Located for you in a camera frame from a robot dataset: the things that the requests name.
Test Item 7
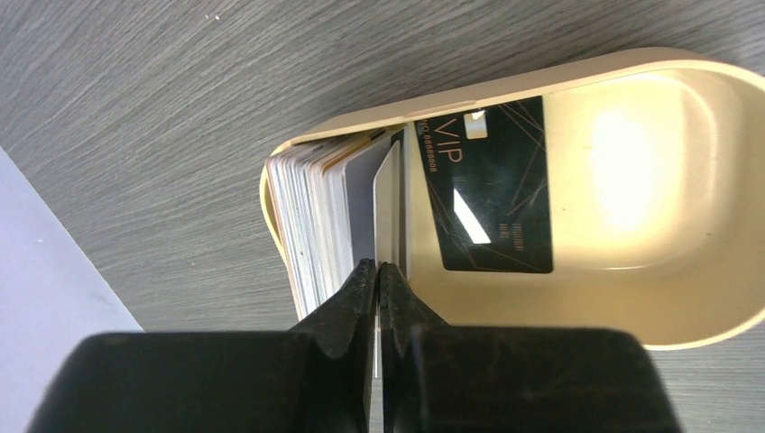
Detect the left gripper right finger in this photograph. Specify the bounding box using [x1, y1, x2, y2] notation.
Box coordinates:
[377, 263, 681, 432]

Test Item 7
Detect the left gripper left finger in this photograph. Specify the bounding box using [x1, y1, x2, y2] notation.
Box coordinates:
[30, 259, 377, 432]

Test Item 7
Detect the black card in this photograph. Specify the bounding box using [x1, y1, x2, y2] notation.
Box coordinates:
[415, 97, 553, 273]

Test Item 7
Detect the white magnetic stripe card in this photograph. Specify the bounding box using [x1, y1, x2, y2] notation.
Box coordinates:
[373, 140, 401, 265]

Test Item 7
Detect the stack of cards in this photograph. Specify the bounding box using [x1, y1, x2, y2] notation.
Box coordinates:
[265, 126, 403, 318]

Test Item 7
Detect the beige oval tray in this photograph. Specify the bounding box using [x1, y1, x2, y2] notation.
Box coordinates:
[260, 48, 764, 350]

